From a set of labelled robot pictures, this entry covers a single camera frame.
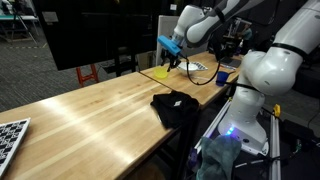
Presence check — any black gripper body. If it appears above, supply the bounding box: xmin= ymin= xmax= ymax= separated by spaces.
xmin=162 ymin=49 xmax=183 ymax=65

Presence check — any yellow plastic bowl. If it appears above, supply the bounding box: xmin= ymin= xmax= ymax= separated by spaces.
xmin=153 ymin=67 xmax=170 ymax=80

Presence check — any white plate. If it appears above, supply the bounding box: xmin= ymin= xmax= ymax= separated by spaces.
xmin=176 ymin=62 xmax=200 ymax=77

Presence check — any cardboard box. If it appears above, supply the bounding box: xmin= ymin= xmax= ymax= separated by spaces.
xmin=137 ymin=50 xmax=157 ymax=72

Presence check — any small checkerboard sheet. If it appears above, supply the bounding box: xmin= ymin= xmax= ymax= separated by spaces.
xmin=173 ymin=61 xmax=209 ymax=72

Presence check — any white divider board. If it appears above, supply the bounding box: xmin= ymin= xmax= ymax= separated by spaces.
xmin=155 ymin=14 xmax=215 ymax=67

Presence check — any black cloth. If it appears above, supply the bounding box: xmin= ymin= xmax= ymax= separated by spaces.
xmin=150 ymin=89 xmax=201 ymax=130

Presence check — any grey laptop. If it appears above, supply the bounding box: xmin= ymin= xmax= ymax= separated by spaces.
xmin=213 ymin=39 xmax=243 ymax=69

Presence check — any white purple spray bottle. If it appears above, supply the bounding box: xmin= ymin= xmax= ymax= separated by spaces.
xmin=236 ymin=39 xmax=245 ymax=56

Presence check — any seated person teal shirt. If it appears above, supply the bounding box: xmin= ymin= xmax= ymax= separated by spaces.
xmin=241 ymin=23 xmax=254 ymax=42

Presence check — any black table leg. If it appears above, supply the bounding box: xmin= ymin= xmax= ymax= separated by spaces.
xmin=173 ymin=108 xmax=203 ymax=180

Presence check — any orange stool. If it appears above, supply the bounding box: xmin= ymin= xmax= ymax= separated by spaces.
xmin=75 ymin=63 xmax=100 ymax=88

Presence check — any large black screen panel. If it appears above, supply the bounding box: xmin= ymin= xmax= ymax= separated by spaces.
xmin=33 ymin=0 xmax=161 ymax=72

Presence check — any teal cloth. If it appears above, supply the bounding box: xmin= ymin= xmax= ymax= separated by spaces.
xmin=195 ymin=134 xmax=243 ymax=180

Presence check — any grey label plate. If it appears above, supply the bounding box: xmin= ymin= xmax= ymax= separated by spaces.
xmin=41 ymin=10 xmax=60 ymax=23

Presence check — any black power box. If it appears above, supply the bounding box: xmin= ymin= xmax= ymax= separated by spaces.
xmin=282 ymin=119 xmax=316 ymax=145

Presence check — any large checkerboard board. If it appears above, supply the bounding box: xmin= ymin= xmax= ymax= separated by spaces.
xmin=0 ymin=116 xmax=32 ymax=178

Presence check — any aluminium rail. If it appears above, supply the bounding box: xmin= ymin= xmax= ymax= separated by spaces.
xmin=268 ymin=111 xmax=283 ymax=180
xmin=194 ymin=98 xmax=233 ymax=155

